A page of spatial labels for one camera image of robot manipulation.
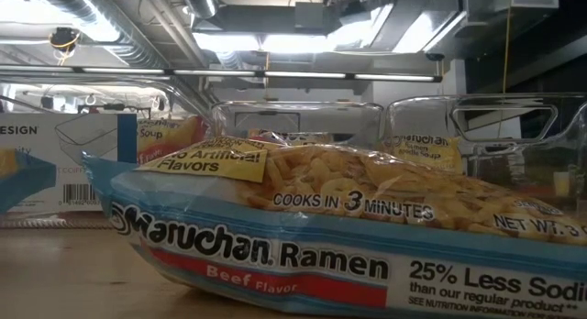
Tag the silver round duct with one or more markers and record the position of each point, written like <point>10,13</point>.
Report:
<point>114,30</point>
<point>202,3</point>

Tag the grey ceiling box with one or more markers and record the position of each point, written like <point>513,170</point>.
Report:
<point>311,16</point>

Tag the LED light bar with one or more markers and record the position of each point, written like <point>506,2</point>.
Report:
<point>302,74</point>

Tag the silver rectangular duct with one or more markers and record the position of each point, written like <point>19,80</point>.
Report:
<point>413,30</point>

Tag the clear plastic bin with label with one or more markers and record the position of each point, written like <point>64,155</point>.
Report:
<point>69,149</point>

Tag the red Maruchan ramen pack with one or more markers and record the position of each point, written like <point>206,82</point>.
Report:
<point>165,135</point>

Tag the black yellow ceiling reel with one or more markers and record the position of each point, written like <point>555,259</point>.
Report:
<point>64,38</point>

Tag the yellow Maruchan ramen pack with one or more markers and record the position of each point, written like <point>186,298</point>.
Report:
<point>426,151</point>

